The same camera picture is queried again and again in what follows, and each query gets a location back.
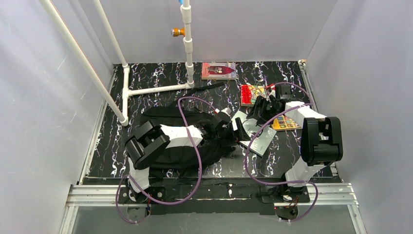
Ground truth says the red colourful cover book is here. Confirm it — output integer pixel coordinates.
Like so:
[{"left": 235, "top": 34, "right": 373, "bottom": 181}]
[{"left": 240, "top": 84, "right": 267, "bottom": 107}]

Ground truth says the orange knob on pipe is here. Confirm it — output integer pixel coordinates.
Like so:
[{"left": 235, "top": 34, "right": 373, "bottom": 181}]
[{"left": 171, "top": 27, "right": 185, "bottom": 37}]

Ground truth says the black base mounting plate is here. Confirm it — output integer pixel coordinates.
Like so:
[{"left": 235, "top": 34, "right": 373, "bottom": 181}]
[{"left": 117, "top": 179, "right": 310, "bottom": 217}]

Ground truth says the pale green Gatsby book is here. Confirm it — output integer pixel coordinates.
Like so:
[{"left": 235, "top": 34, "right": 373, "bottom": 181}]
[{"left": 232, "top": 111, "right": 276, "bottom": 157}]

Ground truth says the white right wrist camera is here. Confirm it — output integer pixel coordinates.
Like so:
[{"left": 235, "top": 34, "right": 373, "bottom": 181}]
[{"left": 267, "top": 84, "right": 293, "bottom": 102}]

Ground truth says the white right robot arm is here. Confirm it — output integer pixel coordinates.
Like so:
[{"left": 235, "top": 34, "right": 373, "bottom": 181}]
[{"left": 247, "top": 96, "right": 343, "bottom": 187}]

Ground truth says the yellow picture cover book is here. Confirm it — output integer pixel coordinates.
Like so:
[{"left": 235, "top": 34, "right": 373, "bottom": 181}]
[{"left": 271, "top": 115, "right": 301, "bottom": 131}]

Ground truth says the white PVC pipe frame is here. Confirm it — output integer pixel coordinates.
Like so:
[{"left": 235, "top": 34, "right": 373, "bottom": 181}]
[{"left": 38, "top": 0, "right": 195, "bottom": 127}]

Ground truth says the aluminium rail frame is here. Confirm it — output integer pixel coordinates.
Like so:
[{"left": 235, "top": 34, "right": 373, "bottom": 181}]
[{"left": 59, "top": 59, "right": 369, "bottom": 234}]

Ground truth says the black student backpack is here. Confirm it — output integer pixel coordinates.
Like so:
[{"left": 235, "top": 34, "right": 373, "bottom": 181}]
[{"left": 135, "top": 81, "right": 238, "bottom": 172}]

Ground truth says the pink red cover book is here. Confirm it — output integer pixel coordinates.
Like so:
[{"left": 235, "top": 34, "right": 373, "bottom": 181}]
[{"left": 202, "top": 62, "right": 238, "bottom": 80}]

